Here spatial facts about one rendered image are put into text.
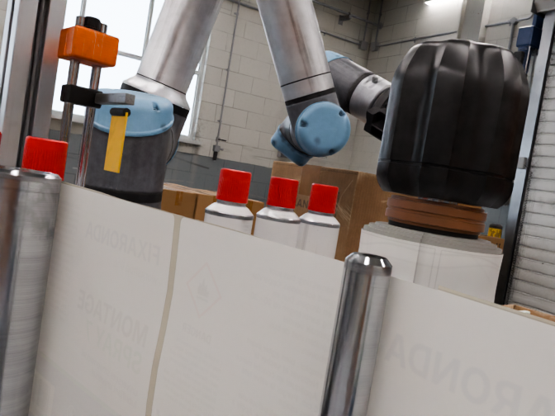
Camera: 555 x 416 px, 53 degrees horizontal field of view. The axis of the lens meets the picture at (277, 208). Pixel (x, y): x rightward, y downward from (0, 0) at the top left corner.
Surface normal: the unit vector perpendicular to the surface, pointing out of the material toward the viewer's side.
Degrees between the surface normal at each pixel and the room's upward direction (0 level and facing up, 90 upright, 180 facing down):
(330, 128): 95
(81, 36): 90
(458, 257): 92
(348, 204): 90
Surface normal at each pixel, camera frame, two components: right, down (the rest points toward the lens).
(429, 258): -0.25, 0.06
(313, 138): 0.12, 0.14
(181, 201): 0.54, 0.13
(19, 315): 0.79, 0.16
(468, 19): -0.85, -0.11
